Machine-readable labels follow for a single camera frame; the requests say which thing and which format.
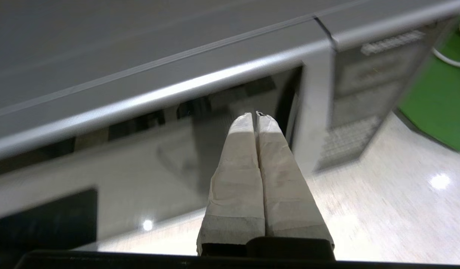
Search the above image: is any silver Panasonic microwave oven body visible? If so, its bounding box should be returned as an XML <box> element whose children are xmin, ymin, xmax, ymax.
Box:
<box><xmin>0</xmin><ymin>0</ymin><xmax>460</xmax><ymax>173</ymax></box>

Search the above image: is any green plastic tray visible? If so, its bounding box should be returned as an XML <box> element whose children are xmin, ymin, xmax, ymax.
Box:
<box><xmin>397</xmin><ymin>26</ymin><xmax>460</xmax><ymax>153</ymax></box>

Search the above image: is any microwave door with dark glass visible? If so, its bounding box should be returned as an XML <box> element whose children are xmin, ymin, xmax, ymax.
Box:
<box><xmin>0</xmin><ymin>17</ymin><xmax>337</xmax><ymax>258</ymax></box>

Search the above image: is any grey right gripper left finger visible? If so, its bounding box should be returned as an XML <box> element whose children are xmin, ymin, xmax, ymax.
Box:
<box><xmin>196</xmin><ymin>112</ymin><xmax>266</xmax><ymax>256</ymax></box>

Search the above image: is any white power cable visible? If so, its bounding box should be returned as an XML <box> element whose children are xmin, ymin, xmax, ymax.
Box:
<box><xmin>433</xmin><ymin>48</ymin><xmax>460</xmax><ymax>69</ymax></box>

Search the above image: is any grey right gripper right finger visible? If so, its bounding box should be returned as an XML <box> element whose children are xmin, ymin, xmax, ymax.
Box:
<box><xmin>256</xmin><ymin>111</ymin><xmax>335</xmax><ymax>251</ymax></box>

